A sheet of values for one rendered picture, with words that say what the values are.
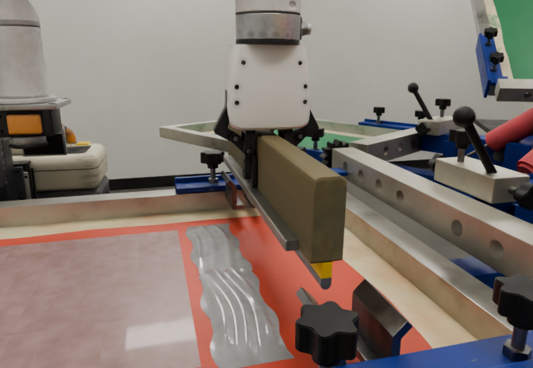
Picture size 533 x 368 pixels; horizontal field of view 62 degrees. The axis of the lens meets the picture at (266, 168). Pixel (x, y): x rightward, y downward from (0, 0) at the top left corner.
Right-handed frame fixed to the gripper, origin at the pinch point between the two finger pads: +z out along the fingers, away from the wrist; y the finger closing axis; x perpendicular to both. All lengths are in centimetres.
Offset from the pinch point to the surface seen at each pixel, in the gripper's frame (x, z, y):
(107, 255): -9.2, 14.0, 20.8
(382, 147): -39, 7, -38
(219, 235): -11.2, 13.4, 4.5
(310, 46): -380, -24, -144
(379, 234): 0.1, 10.5, -16.5
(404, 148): -44, 9, -48
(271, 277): 2.7, 13.7, -0.1
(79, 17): -380, -44, 70
